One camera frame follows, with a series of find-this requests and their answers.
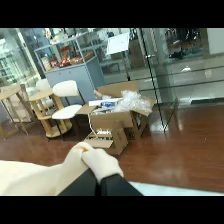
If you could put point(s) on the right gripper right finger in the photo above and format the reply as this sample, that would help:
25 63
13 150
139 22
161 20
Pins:
116 186

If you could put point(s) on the clear plastic wrap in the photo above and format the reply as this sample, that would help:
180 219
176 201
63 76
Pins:
133 101

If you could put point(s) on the large open cardboard box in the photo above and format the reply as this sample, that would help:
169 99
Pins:
111 121

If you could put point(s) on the white chair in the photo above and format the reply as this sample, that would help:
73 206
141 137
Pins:
66 111

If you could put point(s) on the cream shirt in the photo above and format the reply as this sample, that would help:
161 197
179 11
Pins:
33 176

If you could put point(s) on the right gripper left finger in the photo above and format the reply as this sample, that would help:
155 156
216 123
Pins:
83 186

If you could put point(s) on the blue-grey display cabinet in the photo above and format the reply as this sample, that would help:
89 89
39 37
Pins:
75 75

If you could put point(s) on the small open cardboard box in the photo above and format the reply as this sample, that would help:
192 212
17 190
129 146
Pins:
113 141

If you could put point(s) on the white sign board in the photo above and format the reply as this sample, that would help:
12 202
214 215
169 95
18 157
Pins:
117 43

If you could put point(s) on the round wooden shelf table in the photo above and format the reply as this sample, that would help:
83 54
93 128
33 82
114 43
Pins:
46 115

